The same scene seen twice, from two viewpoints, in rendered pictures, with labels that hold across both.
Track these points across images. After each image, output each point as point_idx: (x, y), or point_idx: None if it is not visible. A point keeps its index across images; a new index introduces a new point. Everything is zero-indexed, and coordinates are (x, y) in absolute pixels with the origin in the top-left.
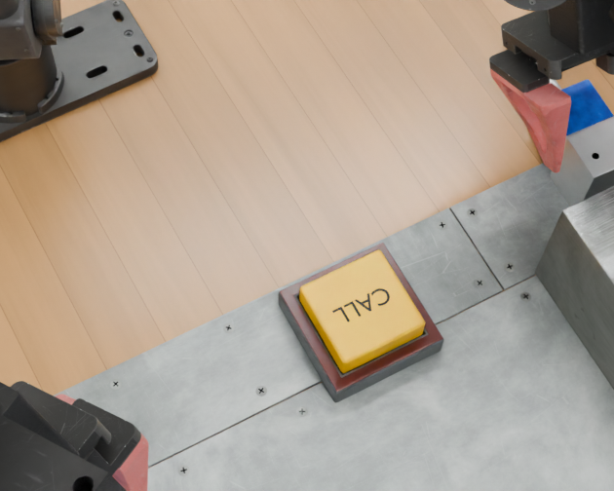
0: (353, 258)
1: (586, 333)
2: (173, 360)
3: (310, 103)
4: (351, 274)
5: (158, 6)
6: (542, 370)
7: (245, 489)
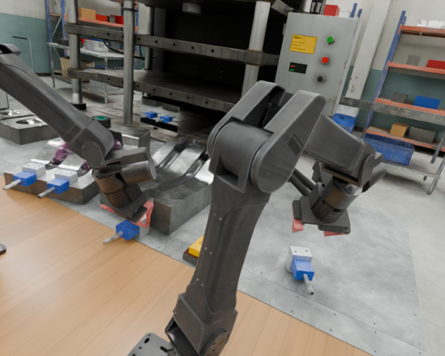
0: (191, 256)
1: (181, 222)
2: (240, 285)
3: (141, 289)
4: (200, 248)
5: (116, 352)
6: (191, 229)
7: (255, 262)
